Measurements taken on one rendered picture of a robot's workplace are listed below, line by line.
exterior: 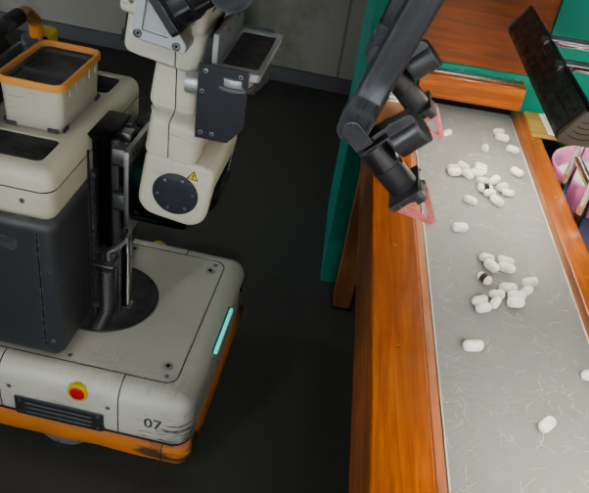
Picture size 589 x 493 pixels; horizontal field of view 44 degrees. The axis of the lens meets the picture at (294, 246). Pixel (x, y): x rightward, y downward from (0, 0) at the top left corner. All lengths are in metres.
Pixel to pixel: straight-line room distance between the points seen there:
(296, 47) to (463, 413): 3.03
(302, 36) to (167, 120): 2.50
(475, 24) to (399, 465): 1.39
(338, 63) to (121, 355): 2.53
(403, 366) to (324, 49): 2.93
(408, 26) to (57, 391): 1.18
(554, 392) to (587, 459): 0.14
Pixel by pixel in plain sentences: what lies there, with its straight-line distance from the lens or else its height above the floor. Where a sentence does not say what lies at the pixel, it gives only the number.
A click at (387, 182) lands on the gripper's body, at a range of 1.34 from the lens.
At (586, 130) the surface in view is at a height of 1.07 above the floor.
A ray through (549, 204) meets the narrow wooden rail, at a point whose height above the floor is 0.76.
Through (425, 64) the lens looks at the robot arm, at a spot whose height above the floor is 1.04.
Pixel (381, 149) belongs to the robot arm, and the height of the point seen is 1.01.
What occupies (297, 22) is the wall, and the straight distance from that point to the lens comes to 3.97.
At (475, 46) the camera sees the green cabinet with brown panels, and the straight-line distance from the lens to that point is 2.18.
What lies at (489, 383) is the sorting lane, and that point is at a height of 0.74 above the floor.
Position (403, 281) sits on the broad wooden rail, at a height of 0.77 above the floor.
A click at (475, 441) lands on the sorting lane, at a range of 1.20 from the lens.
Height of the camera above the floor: 1.60
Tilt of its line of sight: 36 degrees down
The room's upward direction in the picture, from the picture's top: 10 degrees clockwise
